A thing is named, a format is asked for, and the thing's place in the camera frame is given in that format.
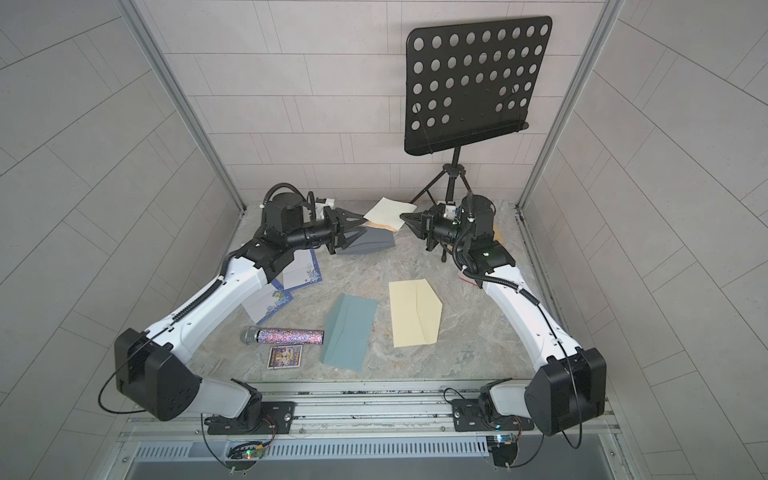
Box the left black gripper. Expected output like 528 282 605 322
284 208 367 256

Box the dark grey envelope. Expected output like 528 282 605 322
337 227 395 255

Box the cream yellow envelope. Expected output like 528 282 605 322
389 279 442 348

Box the teal blue envelope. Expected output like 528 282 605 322
321 294 378 371

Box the white letter with blue print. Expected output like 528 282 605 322
242 279 293 324

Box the white and pink letter paper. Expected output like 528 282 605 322
458 271 482 288

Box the tan kraft envelope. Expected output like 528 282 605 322
493 223 504 244

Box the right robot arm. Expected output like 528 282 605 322
400 195 607 437

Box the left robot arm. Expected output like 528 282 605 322
108 183 366 433

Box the glittery purple microphone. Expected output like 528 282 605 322
240 326 325 345

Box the small colourful picture card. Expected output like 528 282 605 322
267 345 303 370

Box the black perforated music stand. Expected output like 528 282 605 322
404 16 553 207

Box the white ventilation grille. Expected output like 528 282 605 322
133 436 490 463

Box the right green circuit board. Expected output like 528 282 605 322
486 434 519 469

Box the green circuit board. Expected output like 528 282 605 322
226 441 269 470
486 434 519 469

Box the left green circuit board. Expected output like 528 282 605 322
226 441 269 470

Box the aluminium rail frame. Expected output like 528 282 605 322
110 379 621 442

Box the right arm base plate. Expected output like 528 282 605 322
449 398 535 432

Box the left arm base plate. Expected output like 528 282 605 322
203 400 296 435

